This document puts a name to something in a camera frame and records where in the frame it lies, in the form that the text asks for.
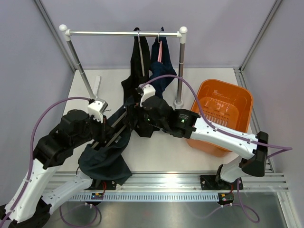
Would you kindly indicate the aluminium mounting rail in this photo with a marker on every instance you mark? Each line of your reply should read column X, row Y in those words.
column 180, row 182

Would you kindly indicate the black shorts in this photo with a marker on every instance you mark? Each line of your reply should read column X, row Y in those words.
column 136, row 78

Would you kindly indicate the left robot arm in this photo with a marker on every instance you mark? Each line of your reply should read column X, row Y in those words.
column 31, row 207

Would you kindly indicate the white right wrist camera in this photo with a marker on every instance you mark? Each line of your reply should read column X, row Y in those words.
column 146, row 91

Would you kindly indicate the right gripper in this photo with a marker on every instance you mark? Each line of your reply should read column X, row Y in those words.
column 135, row 110

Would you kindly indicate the orange plastic laundry basket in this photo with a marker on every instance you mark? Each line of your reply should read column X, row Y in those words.
column 226, row 104

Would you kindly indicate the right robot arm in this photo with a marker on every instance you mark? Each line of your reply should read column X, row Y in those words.
column 183, row 123

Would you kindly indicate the navy blue shorts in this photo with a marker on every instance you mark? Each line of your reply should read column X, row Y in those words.
column 163, row 68

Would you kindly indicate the metal clothes rack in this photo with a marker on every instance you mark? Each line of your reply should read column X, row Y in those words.
column 181, row 34

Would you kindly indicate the dark teal shorts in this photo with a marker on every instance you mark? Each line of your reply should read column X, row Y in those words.
column 107, row 163

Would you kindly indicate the white slotted cable duct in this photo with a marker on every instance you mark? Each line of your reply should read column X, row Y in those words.
column 145, row 197

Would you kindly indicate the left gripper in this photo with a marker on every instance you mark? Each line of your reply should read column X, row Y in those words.
column 105, row 129

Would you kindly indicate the grey clothes hanger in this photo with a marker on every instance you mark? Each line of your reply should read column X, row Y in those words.
column 118, row 126
column 141, row 53

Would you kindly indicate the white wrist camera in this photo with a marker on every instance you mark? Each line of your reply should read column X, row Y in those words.
column 146, row 91
column 96, row 109

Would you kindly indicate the pink clothes hanger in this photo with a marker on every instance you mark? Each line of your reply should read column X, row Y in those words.
column 159, row 59

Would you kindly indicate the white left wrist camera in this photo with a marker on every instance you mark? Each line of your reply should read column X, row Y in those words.
column 96, row 109

